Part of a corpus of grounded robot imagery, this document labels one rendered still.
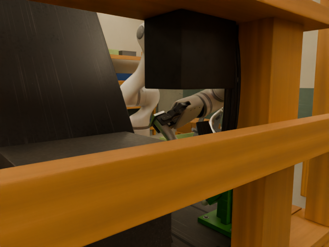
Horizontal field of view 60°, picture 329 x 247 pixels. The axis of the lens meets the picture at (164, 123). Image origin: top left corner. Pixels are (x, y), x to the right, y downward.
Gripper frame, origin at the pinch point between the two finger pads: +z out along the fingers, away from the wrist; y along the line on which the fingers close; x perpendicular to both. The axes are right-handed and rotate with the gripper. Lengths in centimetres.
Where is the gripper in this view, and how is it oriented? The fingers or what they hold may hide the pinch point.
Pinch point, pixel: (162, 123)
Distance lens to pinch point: 86.5
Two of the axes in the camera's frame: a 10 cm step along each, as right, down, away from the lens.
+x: 6.1, 7.2, -3.3
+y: 3.0, -6.0, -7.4
